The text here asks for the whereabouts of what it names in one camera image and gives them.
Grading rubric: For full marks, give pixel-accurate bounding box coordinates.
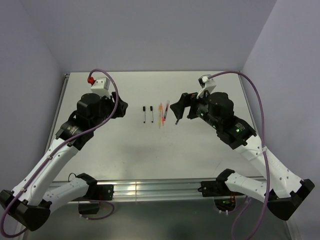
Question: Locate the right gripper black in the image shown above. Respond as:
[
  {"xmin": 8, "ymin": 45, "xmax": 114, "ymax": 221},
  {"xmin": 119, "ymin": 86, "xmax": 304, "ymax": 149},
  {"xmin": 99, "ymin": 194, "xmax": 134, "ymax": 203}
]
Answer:
[{"xmin": 170, "ymin": 87, "xmax": 221, "ymax": 129}]

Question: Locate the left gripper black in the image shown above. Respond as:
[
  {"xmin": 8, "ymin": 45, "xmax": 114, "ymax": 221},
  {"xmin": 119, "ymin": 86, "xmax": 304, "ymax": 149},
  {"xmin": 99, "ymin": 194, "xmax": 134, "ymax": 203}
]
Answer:
[{"xmin": 90, "ymin": 91, "xmax": 128, "ymax": 130}]

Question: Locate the red pen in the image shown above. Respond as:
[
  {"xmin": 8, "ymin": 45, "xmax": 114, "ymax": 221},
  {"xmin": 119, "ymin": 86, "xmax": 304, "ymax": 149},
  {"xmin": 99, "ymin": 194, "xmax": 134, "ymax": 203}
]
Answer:
[{"xmin": 163, "ymin": 100, "xmax": 170, "ymax": 121}]

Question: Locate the yellow pen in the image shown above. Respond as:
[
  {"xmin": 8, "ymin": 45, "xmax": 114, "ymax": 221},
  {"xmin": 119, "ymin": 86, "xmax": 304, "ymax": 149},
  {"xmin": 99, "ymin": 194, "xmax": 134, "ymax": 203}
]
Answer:
[{"xmin": 158, "ymin": 103, "xmax": 163, "ymax": 129}]

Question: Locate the orange pen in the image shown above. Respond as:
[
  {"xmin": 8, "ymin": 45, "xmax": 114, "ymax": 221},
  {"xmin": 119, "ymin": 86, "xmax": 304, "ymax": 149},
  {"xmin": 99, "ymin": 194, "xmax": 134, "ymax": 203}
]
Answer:
[{"xmin": 159, "ymin": 103, "xmax": 165, "ymax": 126}]

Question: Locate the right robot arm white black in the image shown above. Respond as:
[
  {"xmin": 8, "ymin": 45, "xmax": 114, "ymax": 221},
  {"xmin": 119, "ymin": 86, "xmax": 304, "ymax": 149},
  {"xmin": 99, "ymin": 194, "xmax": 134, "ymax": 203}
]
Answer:
[{"xmin": 170, "ymin": 92, "xmax": 315, "ymax": 221}]

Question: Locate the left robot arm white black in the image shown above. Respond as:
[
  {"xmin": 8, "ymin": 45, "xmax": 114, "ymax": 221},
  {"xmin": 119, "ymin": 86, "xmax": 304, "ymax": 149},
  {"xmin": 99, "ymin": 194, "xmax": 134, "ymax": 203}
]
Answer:
[{"xmin": 0, "ymin": 91, "xmax": 128, "ymax": 231}]

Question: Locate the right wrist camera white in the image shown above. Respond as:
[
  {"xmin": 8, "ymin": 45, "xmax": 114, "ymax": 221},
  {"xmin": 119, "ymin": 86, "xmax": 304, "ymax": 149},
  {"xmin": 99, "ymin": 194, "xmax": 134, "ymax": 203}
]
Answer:
[{"xmin": 196, "ymin": 74, "xmax": 217, "ymax": 99}]

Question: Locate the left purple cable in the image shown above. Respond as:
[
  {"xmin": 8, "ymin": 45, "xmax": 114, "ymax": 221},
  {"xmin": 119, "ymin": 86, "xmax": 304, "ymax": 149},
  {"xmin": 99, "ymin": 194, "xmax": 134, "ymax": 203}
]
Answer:
[{"xmin": 0, "ymin": 68, "xmax": 119, "ymax": 237}]

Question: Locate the purple cable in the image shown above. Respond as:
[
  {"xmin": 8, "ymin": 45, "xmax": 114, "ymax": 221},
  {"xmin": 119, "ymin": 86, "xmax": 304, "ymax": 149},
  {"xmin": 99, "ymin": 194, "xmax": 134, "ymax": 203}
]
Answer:
[
  {"xmin": 208, "ymin": 70, "xmax": 271, "ymax": 240},
  {"xmin": 0, "ymin": 68, "xmax": 119, "ymax": 237}
]

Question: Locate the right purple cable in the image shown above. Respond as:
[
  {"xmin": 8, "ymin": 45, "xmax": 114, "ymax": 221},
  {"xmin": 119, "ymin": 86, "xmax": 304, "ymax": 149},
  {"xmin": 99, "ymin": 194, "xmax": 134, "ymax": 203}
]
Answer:
[{"xmin": 208, "ymin": 70, "xmax": 271, "ymax": 240}]

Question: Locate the aluminium rail frame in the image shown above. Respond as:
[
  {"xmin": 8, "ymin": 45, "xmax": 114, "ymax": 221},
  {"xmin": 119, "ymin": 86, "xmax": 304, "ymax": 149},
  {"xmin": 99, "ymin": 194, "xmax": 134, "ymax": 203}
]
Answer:
[{"xmin": 23, "ymin": 174, "xmax": 286, "ymax": 203}]

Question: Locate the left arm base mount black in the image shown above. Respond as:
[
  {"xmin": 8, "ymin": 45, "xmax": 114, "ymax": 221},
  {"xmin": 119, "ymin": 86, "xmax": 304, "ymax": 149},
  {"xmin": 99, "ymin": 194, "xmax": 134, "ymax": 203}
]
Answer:
[{"xmin": 76, "ymin": 184, "xmax": 115, "ymax": 220}]

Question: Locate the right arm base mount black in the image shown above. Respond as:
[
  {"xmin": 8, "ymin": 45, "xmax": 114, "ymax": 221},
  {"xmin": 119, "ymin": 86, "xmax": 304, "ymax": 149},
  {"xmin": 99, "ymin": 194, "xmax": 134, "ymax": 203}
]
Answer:
[{"xmin": 197, "ymin": 180, "xmax": 236, "ymax": 213}]

